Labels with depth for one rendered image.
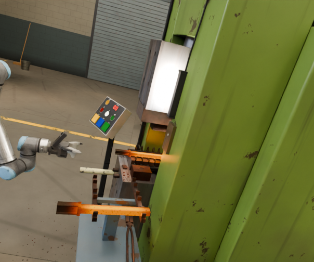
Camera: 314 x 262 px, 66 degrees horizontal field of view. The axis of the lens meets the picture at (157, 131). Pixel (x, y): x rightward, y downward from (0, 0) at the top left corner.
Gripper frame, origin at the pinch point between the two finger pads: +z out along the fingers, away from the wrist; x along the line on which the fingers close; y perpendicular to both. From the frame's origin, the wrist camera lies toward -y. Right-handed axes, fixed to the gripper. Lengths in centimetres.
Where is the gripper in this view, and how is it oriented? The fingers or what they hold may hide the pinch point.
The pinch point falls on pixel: (81, 147)
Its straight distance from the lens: 165.1
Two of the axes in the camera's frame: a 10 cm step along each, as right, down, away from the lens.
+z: 9.5, 1.4, 2.9
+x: 2.2, 3.7, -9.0
